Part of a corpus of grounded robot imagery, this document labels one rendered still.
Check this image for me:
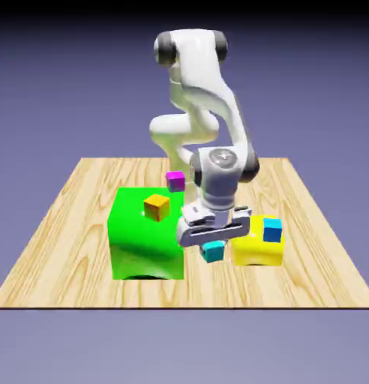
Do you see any small blue cube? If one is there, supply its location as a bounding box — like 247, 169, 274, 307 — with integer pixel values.
262, 217, 284, 244

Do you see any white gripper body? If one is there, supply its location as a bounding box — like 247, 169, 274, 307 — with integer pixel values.
175, 211, 252, 248

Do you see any small teal cube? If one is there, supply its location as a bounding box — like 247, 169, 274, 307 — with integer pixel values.
200, 239, 227, 264

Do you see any small orange cube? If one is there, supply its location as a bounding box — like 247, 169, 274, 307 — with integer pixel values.
142, 193, 171, 223

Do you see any large yellow box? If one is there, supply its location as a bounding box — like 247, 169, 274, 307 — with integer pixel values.
230, 214, 287, 267

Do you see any small magenta cube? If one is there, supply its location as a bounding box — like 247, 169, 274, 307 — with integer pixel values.
165, 170, 186, 194

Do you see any large green box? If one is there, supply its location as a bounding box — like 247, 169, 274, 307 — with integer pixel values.
107, 186, 186, 281

